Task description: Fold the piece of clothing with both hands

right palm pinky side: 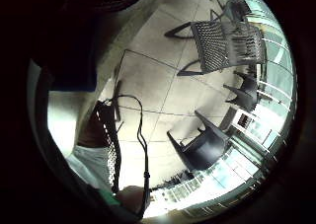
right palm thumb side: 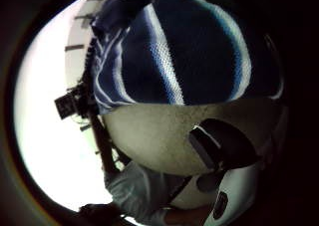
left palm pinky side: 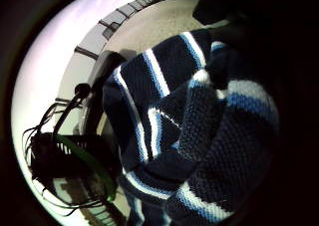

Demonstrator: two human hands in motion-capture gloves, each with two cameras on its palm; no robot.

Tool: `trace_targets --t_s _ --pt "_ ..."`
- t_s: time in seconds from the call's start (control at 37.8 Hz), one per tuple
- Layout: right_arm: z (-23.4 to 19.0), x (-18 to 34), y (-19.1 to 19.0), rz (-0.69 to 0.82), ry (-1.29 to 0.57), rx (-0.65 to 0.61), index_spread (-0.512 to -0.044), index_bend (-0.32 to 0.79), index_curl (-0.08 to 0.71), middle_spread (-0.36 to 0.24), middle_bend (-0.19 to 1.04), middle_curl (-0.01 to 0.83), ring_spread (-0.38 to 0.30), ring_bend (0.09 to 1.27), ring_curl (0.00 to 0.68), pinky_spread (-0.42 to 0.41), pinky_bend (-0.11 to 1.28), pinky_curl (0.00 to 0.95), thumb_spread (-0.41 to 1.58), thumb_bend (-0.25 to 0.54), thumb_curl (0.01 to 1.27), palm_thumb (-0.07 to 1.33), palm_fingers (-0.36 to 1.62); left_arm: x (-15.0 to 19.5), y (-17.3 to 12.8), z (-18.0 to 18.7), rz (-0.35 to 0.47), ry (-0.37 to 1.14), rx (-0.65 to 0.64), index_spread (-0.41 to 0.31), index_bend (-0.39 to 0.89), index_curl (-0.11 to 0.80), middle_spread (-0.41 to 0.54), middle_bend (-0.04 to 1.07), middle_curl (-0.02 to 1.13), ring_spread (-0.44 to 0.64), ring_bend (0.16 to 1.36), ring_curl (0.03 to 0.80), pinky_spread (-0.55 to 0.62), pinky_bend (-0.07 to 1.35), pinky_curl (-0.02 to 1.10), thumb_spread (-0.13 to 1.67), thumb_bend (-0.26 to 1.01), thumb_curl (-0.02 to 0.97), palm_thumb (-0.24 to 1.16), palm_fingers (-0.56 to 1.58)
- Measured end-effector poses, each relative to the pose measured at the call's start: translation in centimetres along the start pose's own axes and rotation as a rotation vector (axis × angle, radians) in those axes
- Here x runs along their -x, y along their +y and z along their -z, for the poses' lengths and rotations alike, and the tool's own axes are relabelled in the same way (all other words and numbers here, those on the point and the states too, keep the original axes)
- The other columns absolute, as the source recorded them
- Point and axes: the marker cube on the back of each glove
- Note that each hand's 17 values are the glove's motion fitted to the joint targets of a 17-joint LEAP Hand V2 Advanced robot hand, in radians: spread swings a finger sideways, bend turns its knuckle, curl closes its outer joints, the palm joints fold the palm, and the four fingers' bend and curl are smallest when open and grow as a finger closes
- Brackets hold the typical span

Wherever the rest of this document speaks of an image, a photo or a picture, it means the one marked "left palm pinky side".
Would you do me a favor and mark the navy blue white striped knitted sweater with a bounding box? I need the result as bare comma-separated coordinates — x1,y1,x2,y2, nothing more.
101,28,282,226

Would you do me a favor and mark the black chair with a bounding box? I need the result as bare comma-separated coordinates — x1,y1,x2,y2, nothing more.
83,50,128,137

